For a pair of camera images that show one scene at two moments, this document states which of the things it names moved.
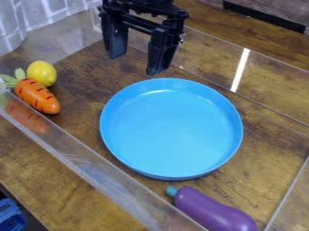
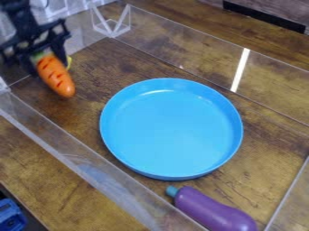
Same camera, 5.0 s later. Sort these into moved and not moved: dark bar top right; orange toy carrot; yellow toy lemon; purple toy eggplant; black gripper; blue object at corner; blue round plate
Moved: black gripper; yellow toy lemon; orange toy carrot
Not moved: blue round plate; blue object at corner; purple toy eggplant; dark bar top right
